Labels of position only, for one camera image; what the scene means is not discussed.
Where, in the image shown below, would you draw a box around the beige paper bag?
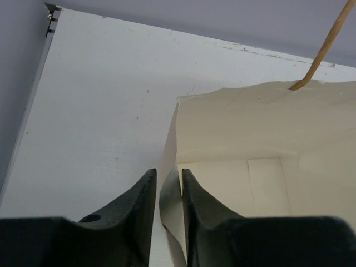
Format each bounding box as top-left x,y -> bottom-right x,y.
159,0 -> 356,267

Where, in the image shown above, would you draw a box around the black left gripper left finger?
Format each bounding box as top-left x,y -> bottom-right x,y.
1,169 -> 157,266

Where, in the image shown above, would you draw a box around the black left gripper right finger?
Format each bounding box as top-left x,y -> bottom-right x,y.
182,169 -> 355,266

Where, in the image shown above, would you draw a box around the aluminium table frame rail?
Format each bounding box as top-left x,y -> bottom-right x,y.
1,1 -> 60,190

